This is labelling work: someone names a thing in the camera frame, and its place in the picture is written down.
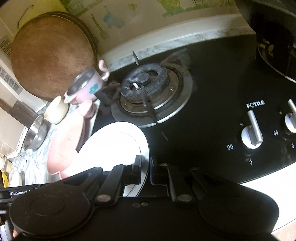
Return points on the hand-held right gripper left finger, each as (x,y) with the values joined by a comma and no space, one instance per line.
(136,172)

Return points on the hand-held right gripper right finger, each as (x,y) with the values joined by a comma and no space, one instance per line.
(153,172)

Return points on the white plate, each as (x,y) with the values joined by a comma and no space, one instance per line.
(111,148)

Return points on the yellow object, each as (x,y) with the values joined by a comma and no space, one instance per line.
(4,180)

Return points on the white power strip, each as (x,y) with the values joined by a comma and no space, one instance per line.
(21,143)

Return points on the stainless steel bowl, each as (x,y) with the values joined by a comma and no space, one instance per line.
(34,134)

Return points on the pink plate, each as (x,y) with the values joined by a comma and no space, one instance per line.
(64,143)

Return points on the cream bowl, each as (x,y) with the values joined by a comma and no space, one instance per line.
(55,111)

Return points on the gas burner with grate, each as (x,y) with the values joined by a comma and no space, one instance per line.
(277,58)
(150,78)

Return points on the silver stove knob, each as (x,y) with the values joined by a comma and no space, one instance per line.
(291,120)
(253,132)

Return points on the black glass gas stove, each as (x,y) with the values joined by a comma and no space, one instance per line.
(219,81)

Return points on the white vent grille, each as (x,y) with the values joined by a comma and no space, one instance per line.
(8,76)

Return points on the round wooden cutting board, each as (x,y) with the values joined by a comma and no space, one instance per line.
(50,55)

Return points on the dark round tray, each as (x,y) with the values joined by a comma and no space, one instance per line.
(89,34)

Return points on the pale yellow board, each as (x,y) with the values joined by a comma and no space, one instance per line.
(46,9)

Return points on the black wok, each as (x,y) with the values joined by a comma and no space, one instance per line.
(266,11)

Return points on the cartoon wall sticker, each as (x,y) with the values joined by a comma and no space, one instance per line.
(115,20)

